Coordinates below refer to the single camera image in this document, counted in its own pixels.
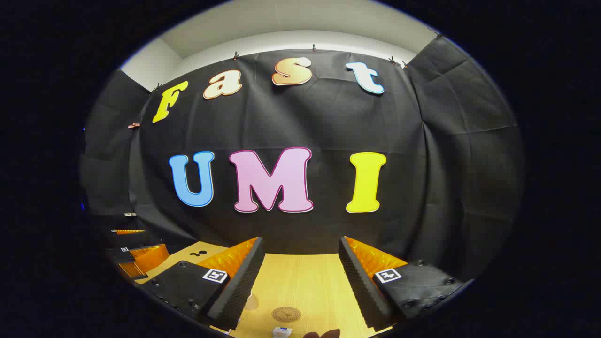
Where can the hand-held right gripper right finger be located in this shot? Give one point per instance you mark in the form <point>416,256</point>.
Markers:
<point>359,281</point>

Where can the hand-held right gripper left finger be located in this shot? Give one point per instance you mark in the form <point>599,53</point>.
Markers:
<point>244,281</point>

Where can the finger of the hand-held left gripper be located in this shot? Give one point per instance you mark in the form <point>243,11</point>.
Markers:
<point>145,260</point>
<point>136,239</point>

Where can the round brown coaster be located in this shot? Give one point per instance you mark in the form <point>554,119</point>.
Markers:
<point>286,314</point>

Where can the white toothpaste tube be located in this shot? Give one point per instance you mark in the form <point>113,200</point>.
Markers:
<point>281,332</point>

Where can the wooden desktop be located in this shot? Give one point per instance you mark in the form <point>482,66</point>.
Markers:
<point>305,281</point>

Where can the black backdrop cloth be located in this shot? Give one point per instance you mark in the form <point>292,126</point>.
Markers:
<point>328,122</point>

